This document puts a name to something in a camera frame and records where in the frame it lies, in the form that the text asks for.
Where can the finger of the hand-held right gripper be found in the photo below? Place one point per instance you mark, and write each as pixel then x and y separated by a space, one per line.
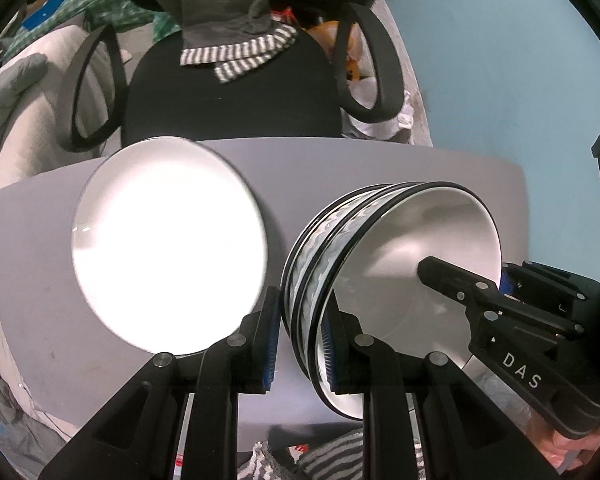
pixel 550 285
pixel 450 280

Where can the green checkered cloth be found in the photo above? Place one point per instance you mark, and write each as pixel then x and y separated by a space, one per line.
pixel 109 5

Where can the beige cushion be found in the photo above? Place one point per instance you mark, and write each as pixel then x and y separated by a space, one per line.
pixel 34 150

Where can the grey quilt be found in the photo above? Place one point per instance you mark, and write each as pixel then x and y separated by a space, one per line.
pixel 9 95

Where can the grey garment striped cuffs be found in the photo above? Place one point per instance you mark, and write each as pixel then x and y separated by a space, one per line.
pixel 219 10

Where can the black office chair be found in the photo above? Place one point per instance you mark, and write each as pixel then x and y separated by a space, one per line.
pixel 229 95

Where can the orange object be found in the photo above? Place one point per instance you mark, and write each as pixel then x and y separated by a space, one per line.
pixel 325 32

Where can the grey striped cloth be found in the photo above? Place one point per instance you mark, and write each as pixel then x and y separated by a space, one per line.
pixel 330 455

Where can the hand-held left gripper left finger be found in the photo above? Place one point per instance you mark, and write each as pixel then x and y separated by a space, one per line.
pixel 270 347

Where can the person's right hand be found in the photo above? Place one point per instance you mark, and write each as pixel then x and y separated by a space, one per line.
pixel 577 447

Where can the white plastic bag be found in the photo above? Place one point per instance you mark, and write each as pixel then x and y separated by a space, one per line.
pixel 411 110

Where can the large white plate black rim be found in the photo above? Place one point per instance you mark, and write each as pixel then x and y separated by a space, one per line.
pixel 169 245

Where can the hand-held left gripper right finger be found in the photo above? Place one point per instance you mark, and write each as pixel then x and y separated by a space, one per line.
pixel 328 357

